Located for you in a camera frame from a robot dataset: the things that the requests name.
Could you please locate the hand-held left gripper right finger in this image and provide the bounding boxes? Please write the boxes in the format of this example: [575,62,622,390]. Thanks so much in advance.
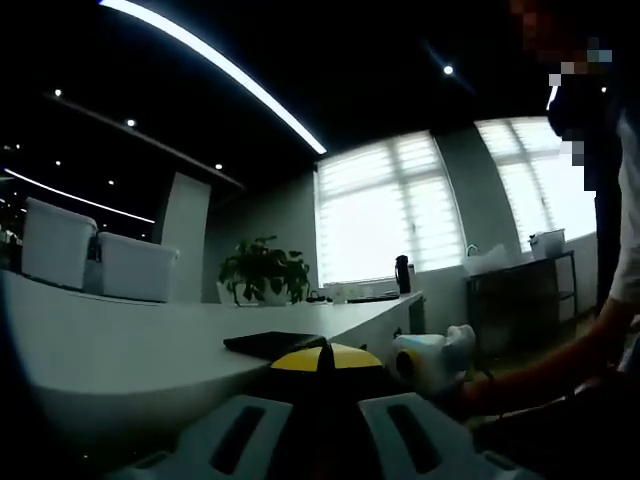
[327,342,544,480]

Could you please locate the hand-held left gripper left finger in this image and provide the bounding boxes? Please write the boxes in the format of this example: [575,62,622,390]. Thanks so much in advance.
[107,347,326,480]

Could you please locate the black fixed fixture clamp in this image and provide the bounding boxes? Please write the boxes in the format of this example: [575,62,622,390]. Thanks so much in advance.
[222,329,335,376]

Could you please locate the black thermos bottle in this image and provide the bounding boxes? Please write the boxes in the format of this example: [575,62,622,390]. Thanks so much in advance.
[394,254,412,295]

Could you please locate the white plastic bag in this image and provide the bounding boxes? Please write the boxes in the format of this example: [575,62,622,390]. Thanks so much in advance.
[467,243,521,275]

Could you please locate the black metal shelf rack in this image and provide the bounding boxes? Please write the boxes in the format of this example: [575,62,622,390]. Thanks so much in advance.
[464,249,580,351]

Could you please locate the wide window with blinds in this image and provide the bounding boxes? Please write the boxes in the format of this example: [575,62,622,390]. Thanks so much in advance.
[314,130,465,287]

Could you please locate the small white tub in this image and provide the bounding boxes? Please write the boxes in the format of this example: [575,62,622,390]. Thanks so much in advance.
[528,228,566,259]

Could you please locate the potted green plant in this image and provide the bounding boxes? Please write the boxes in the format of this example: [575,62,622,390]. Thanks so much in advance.
[218,235,312,307]

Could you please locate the small white storage bin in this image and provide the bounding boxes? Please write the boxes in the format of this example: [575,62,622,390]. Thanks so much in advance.
[97,231,180,304]

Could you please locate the narrow window with blinds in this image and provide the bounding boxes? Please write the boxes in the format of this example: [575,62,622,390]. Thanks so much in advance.
[473,117,599,254]

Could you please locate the person's white garment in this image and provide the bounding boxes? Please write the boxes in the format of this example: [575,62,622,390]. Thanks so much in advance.
[612,94,640,306]

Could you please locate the large white storage bin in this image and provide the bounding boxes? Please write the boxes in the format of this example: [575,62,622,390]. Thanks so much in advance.
[20,196,99,291]

